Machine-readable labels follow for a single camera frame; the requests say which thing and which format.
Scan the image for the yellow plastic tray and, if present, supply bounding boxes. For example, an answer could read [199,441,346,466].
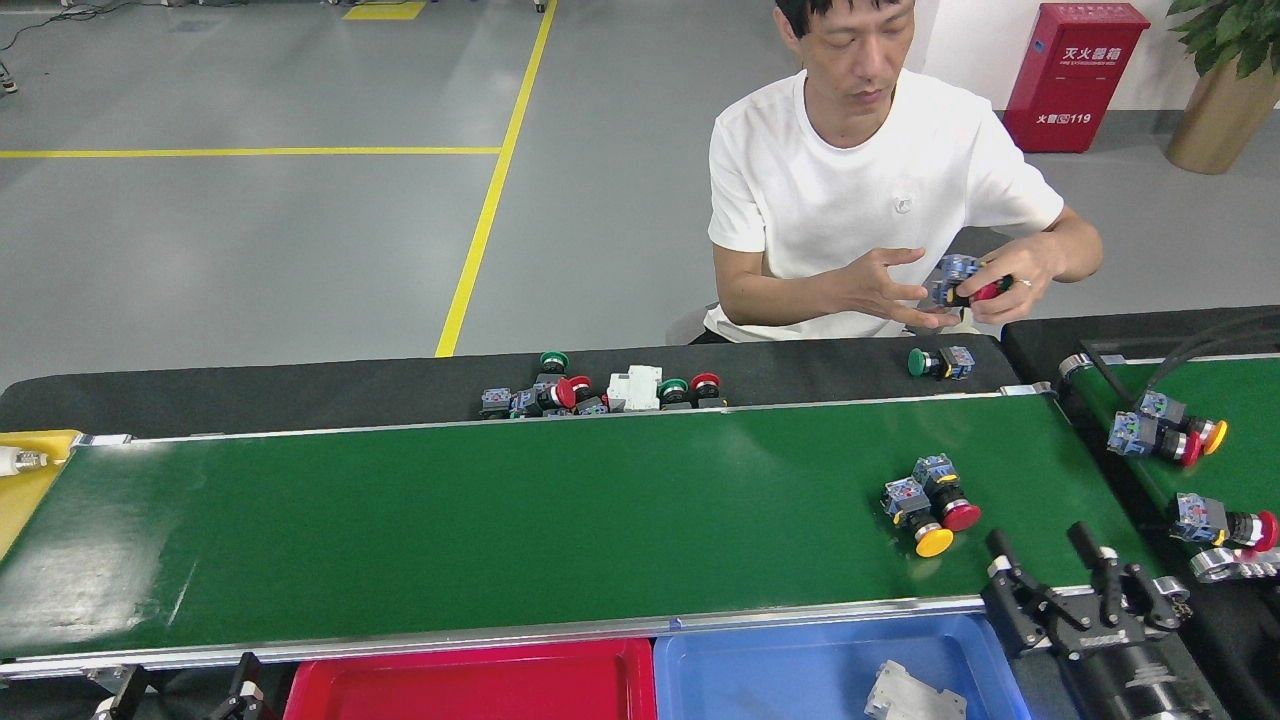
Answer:
[0,430,83,561]

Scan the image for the black cable loop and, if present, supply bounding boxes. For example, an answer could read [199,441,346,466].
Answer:
[1078,312,1280,406]

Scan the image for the white circuit breaker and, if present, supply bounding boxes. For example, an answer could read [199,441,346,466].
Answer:
[865,660,968,720]
[607,365,663,413]

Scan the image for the person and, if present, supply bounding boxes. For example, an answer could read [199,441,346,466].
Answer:
[705,0,1104,344]

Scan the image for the red plastic tray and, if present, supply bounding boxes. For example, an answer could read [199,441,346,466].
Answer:
[283,638,658,720]

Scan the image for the blue plastic tray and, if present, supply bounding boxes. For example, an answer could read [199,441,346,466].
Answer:
[652,612,1031,720]

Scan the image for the person's right hand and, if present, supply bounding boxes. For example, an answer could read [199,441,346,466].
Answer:
[840,247,946,331]

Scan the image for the narrow green conveyor belt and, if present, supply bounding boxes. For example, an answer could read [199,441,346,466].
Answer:
[1058,352,1280,584]

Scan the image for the yellow mushroom push button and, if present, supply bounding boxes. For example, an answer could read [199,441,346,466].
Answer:
[1140,390,1229,456]
[882,477,955,559]

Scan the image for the potted plant in brass pot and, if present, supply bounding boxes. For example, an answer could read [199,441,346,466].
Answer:
[1165,0,1280,176]

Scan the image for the red fire extinguisher cabinet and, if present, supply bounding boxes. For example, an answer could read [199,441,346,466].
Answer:
[1003,2,1151,154]

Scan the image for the person's left hand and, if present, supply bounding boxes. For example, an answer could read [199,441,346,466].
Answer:
[955,235,1053,326]

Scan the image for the long green conveyor belt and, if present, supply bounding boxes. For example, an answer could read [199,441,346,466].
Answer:
[0,383,1191,681]

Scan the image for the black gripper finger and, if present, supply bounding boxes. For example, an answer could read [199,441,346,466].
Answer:
[208,652,273,720]
[98,668,151,720]
[982,528,1077,657]
[1068,520,1192,630]

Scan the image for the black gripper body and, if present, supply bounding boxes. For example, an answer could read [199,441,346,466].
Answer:
[1050,618,1197,720]

